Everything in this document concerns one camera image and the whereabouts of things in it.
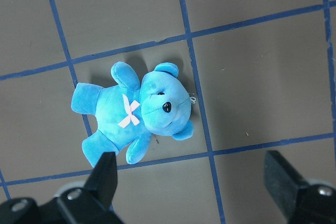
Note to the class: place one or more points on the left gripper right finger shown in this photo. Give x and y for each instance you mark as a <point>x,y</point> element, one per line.
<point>300,200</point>

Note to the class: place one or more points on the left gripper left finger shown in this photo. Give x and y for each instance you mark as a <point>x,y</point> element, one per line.
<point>91,202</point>

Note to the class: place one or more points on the blue plush teddy bear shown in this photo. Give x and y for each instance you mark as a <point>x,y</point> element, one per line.
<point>129,113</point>

